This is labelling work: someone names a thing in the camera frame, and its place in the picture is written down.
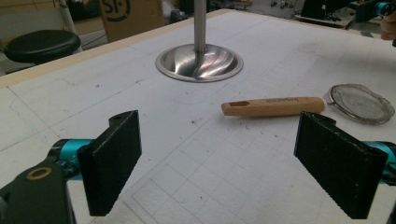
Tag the black round stool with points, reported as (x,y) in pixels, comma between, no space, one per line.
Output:
(42,46)

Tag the brown cardboard box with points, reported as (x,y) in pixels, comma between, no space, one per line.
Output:
(132,17)

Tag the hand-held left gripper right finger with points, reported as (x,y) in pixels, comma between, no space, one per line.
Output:
(339,165)

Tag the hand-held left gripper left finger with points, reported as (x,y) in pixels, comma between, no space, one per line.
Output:
(109,165)

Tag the white metal pole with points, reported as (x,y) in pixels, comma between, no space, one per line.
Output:
(67,20)

